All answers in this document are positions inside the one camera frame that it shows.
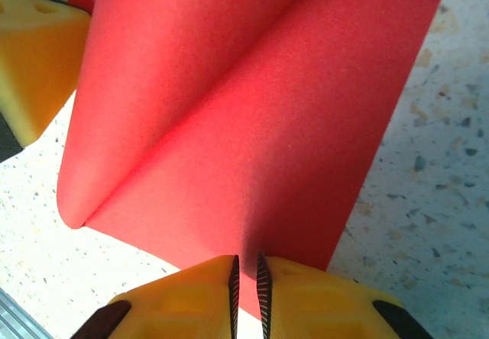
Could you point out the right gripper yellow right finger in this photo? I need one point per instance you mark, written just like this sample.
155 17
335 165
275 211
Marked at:
324 304

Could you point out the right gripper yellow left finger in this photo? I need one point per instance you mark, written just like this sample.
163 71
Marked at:
183 301

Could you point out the aluminium mounting rail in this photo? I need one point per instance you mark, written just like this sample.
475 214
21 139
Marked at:
15 323

